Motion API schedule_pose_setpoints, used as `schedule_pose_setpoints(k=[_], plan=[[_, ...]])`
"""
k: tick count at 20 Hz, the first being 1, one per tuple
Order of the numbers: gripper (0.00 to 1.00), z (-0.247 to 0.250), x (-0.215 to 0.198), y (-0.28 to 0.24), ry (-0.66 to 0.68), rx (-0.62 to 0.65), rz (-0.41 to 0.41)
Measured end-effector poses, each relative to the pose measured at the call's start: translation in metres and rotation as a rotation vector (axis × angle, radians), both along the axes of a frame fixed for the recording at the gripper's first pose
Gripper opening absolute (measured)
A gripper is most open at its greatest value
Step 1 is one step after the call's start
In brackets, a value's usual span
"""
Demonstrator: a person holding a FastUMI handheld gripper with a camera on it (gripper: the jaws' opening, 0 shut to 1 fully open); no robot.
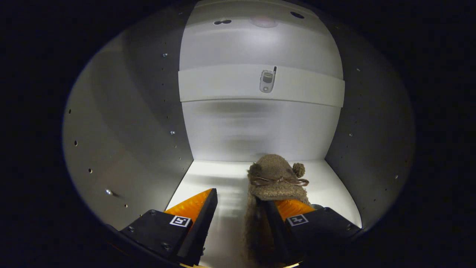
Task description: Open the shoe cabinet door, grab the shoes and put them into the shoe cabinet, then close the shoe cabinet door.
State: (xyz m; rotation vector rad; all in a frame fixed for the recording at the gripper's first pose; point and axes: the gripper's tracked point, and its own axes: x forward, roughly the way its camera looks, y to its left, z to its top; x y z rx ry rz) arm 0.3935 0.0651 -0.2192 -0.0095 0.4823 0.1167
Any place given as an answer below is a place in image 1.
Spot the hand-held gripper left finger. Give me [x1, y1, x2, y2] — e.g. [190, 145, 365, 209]
[119, 188, 218, 267]

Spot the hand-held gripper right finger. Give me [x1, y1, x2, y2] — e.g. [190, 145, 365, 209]
[260, 199, 363, 267]

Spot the brown fuzzy shoe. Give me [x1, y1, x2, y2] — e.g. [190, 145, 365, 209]
[242, 154, 313, 267]

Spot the grey shoe cabinet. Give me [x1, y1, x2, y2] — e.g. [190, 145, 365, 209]
[62, 0, 415, 268]

